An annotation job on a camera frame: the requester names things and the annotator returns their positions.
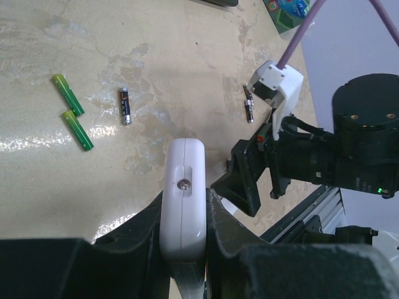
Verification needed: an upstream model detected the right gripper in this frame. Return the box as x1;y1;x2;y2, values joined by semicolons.
211;123;315;217

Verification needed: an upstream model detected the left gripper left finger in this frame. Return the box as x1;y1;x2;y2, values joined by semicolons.
1;194;170;298

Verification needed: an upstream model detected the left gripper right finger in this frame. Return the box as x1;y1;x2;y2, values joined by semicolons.
206;190;398;298

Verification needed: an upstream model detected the white red remote control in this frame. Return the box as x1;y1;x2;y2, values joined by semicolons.
159;138;207;299

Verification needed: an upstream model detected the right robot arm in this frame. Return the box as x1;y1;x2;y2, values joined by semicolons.
212;74;398;216

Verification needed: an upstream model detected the black TV remote control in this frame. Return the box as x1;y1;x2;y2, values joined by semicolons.
202;0;239;7

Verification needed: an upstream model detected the left black grey battery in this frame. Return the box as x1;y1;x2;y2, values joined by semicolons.
245;100;254;123

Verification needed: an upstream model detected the black grey battery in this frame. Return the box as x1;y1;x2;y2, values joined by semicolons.
243;85;253;101
245;100;254;123

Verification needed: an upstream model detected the right black grey battery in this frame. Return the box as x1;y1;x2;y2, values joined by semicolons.
243;85;253;101

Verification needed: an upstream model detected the left black purple battery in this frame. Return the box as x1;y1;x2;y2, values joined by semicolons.
119;88;132;125

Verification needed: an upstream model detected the lower green battery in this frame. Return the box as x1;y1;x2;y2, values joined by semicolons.
61;110;94;151

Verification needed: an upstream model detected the green battery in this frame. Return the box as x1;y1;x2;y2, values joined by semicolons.
61;110;94;151
52;74;85;116

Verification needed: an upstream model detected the upper green battery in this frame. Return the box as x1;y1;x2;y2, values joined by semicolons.
52;74;85;116

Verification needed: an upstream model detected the blue green sponge pack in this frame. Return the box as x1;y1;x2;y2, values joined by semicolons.
263;0;311;34

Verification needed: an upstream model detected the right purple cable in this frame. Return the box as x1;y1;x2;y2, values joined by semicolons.
276;0;399;69

